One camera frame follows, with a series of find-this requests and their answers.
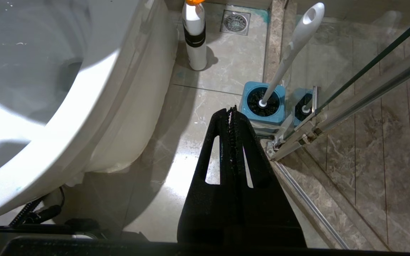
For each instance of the white cleaner bottle orange cap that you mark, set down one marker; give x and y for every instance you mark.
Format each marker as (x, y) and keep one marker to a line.
(195, 39)

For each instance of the white toilet brush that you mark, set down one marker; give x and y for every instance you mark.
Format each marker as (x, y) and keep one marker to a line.
(290, 49)

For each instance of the metal floor drain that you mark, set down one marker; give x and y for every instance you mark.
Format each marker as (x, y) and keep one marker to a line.
(235, 22)

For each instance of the white toilet bowl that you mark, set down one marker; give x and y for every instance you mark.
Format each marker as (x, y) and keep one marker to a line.
(48, 106)

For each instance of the blue toilet brush holder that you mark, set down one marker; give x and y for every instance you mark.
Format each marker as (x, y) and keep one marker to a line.
(262, 103)

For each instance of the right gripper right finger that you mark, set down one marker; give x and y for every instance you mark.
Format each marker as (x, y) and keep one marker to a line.
(262, 213)

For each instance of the glass shower door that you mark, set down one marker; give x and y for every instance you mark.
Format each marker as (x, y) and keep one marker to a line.
(351, 103)
(368, 124)

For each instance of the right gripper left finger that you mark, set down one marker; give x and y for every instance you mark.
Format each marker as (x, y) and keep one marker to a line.
(205, 213)

